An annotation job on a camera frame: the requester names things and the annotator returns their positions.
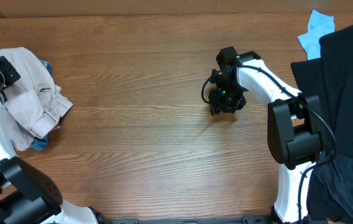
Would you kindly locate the light blue cloth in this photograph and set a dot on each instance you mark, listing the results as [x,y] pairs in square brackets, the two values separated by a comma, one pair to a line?
[318,26]

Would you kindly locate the folded blue denim jeans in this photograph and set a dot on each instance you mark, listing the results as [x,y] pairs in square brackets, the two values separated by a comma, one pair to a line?
[32,102]

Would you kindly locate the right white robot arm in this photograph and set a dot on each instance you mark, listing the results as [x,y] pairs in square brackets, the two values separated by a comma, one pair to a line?
[295,131]

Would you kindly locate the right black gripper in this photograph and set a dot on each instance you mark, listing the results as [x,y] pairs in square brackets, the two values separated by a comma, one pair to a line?
[217,107]

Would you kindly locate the black garment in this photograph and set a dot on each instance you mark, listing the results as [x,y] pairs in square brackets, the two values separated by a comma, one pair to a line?
[331,78]

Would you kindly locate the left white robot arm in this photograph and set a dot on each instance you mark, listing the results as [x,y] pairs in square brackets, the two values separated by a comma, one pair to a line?
[27,195]

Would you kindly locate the beige khaki shorts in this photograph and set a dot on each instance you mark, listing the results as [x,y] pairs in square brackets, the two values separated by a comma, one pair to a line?
[21,53]

